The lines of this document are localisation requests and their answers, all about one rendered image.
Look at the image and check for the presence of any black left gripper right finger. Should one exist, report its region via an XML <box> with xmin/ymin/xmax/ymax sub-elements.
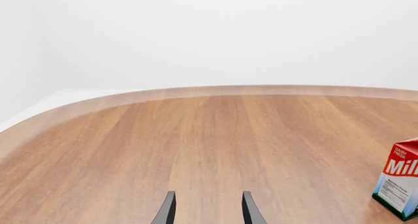
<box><xmin>242</xmin><ymin>191</ymin><xmax>268</xmax><ymax>224</ymax></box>

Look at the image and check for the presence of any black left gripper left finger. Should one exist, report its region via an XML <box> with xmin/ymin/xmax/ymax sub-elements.
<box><xmin>150</xmin><ymin>191</ymin><xmax>177</xmax><ymax>224</ymax></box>

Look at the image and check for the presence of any red and white milk carton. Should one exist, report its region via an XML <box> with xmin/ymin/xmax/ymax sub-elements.
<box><xmin>372</xmin><ymin>136</ymin><xmax>418</xmax><ymax>222</ymax></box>

